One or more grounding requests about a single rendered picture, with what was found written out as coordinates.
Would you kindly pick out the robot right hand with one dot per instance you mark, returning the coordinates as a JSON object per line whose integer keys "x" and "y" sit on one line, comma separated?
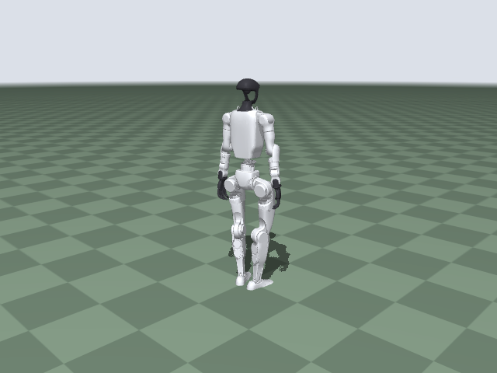
{"x": 277, "y": 187}

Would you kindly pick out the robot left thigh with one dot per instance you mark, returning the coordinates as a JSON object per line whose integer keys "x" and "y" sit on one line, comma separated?
{"x": 237, "y": 200}

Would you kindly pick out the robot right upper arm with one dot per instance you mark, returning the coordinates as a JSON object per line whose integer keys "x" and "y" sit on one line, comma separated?
{"x": 266, "y": 120}

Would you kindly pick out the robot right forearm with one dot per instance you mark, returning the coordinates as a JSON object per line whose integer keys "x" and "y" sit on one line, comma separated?
{"x": 273, "y": 161}

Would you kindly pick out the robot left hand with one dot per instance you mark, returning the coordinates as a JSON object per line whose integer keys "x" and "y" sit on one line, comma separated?
{"x": 221, "y": 191}

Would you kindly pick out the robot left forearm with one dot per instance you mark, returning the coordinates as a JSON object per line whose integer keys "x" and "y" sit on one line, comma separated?
{"x": 224, "y": 162}

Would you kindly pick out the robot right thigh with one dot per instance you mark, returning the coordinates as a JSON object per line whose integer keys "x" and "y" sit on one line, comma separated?
{"x": 264, "y": 190}

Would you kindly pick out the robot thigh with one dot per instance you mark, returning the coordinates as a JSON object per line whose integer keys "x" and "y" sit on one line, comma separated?
{"x": 264, "y": 190}
{"x": 237, "y": 200}

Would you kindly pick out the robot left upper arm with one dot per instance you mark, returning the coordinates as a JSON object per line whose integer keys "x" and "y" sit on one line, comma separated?
{"x": 226, "y": 132}

